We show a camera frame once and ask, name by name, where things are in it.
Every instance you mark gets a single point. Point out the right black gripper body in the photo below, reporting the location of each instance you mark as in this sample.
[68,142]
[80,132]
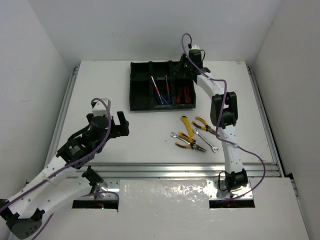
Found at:
[188,66]

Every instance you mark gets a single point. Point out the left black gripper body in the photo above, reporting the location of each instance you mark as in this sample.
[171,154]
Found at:
[116,127]

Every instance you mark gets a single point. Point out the red utility knife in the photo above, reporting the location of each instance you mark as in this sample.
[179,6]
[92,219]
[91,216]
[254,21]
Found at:
[186,91]
[178,99]

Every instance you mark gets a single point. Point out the yellow pliers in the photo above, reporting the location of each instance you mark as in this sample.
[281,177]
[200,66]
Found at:
[192,143]
[205,126]

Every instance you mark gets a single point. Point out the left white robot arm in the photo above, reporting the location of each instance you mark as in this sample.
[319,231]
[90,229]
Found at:
[25,220]

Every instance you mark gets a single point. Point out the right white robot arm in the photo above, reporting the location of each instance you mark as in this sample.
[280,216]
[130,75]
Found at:
[223,115]

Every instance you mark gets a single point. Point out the black six-compartment organizer tray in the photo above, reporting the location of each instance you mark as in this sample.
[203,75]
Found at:
[142,93]

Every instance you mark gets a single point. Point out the yellow utility knife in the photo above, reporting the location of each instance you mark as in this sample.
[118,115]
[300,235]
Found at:
[187,124]

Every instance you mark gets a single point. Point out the silver wrench left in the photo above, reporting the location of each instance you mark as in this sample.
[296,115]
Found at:
[175,135]

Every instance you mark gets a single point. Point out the silver wrench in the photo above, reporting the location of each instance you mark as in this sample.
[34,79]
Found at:
[175,135]
[213,147]

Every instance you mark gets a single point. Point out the silver wrench right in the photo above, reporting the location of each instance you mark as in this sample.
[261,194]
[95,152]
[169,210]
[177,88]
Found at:
[213,147]

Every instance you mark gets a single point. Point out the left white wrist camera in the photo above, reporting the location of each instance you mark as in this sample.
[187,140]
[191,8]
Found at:
[98,109]

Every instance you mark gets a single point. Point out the left aluminium side rail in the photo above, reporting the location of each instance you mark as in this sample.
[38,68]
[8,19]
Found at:
[59,137]

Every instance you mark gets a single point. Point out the aluminium side rail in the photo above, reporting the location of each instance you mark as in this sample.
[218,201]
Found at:
[59,137]
[266,125]

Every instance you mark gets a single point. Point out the aluminium front rail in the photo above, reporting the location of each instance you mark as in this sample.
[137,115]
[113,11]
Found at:
[160,168]

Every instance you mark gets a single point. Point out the right aluminium side rail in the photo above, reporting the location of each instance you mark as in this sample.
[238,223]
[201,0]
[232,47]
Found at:
[266,125]

